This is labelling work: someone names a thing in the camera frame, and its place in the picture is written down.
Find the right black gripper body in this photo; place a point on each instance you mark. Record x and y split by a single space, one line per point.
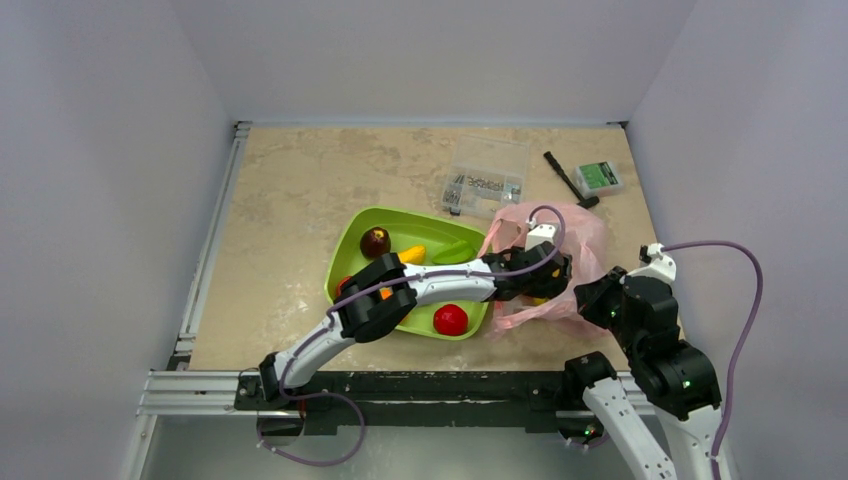
592 297

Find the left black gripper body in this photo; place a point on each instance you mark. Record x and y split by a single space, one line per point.
550 287

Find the pink plastic bag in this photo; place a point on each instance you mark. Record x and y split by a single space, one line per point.
585 240

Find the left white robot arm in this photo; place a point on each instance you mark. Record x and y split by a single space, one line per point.
374 301

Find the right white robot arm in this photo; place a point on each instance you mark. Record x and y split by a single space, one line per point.
677 379

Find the green fake starfruit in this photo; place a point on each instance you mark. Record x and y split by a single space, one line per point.
457 252

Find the red fake apple right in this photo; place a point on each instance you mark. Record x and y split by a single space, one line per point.
450 320

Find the yellow fake fruit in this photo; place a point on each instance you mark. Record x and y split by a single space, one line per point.
414 255

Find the dark red fake apple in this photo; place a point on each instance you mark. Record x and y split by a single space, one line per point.
375 242

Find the red fake apple left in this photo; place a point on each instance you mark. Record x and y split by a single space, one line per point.
340 286

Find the green plastic tray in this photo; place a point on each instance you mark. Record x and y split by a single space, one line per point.
406 229

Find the small green labelled box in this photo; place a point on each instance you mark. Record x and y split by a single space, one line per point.
598 179

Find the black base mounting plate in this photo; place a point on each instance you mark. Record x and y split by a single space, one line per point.
535 401

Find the clear plastic screw box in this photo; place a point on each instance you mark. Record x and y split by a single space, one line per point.
485 175

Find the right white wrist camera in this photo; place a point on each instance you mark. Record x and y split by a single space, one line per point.
655 263

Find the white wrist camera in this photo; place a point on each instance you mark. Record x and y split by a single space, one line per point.
655 263
540 233

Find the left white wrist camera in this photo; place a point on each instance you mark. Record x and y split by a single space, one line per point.
540 233

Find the black T-handle tool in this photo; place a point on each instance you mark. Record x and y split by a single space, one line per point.
582 201

